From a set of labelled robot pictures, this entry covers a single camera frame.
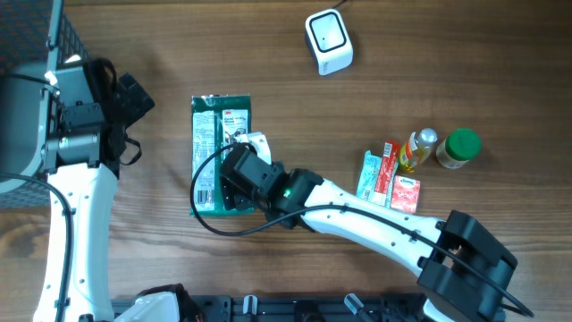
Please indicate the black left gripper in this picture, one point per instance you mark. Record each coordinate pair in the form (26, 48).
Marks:
(132, 110)

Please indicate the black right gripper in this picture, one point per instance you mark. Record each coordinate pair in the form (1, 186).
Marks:
(235, 197)

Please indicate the green 3M glove package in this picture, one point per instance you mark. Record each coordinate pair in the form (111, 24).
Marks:
(217, 121)

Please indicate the teal snack bar wrapper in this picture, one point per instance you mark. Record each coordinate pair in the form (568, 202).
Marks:
(368, 179)

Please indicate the red snack bar wrapper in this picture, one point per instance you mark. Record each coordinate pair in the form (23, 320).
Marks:
(386, 172)

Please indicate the orange tissue pack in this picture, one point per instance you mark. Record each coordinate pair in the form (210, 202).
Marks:
(405, 194)

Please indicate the yellow liquid bottle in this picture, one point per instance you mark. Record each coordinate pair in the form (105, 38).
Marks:
(416, 149)

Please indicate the green lid jar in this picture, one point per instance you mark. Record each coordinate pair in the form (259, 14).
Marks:
(457, 149)

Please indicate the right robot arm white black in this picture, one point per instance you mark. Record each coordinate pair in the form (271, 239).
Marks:
(463, 270)

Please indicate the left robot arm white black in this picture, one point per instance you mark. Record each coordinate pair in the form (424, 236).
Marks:
(83, 159)

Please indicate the white barcode scanner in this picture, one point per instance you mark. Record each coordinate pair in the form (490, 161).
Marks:
(328, 41)

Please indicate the grey plastic mesh basket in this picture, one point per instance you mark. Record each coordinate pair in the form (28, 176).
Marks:
(42, 60)

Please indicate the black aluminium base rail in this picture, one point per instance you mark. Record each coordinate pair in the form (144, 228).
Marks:
(386, 308)

